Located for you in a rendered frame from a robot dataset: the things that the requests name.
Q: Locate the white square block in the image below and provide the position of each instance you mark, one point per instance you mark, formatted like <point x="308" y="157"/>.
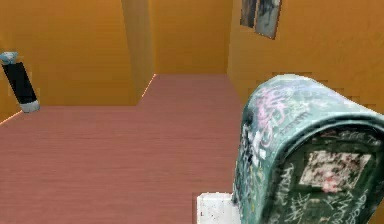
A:
<point x="215" y="208"/>

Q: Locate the green graffiti mailbox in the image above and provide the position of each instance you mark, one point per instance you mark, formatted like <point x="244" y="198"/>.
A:
<point x="300" y="150"/>

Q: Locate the black cylinder bin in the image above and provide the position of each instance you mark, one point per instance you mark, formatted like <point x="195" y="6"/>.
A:
<point x="20" y="83"/>

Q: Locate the dark framed wall picture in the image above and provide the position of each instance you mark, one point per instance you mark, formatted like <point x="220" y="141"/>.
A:
<point x="248" y="12"/>

